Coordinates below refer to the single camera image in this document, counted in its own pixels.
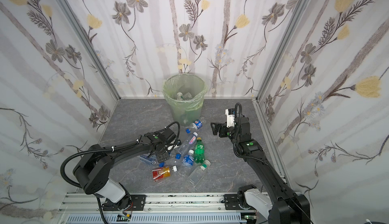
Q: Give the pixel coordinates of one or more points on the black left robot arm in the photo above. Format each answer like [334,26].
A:
[92,171]

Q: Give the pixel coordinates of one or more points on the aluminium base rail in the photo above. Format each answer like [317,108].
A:
[84,209]

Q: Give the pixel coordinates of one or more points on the clear crushed bottle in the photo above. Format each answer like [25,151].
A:
[187,96]

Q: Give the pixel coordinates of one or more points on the Pocari Sweat bottle white cap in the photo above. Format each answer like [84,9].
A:
[187,163]

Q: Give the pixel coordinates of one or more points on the red yellow label bottle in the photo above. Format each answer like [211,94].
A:
[163,172]

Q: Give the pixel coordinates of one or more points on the crushed bottle blue cap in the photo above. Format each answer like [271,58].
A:
[150,160]

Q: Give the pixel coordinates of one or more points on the mesh waste bin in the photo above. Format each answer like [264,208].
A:
[185,117]

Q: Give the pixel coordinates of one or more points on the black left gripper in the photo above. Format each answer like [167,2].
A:
[164,156]

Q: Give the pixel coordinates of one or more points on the clear bottle white cap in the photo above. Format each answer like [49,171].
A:
[195,177]

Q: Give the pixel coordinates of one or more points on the purple label Ganten bottle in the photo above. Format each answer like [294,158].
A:
[186,145]

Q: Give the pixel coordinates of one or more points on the left corner aluminium post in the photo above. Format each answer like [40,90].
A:
[82,35]

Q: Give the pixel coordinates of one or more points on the right corner aluminium post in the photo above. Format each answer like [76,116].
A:
[286,38]

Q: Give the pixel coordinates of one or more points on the green bin liner bag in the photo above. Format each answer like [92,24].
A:
[185,83]

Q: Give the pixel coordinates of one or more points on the small blue label bottle near bin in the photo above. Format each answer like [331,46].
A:
[194,127]

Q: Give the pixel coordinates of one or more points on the corner aluminium post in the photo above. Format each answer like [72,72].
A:
[82,35]
[286,38]

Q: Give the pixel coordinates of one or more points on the green bottle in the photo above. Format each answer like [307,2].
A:
[199,151]

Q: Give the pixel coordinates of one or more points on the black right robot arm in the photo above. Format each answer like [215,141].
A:
[281,205]

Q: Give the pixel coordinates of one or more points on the white vented cable duct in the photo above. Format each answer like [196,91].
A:
[176,218]

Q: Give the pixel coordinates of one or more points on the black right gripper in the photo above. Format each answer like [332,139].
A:
[221,128]

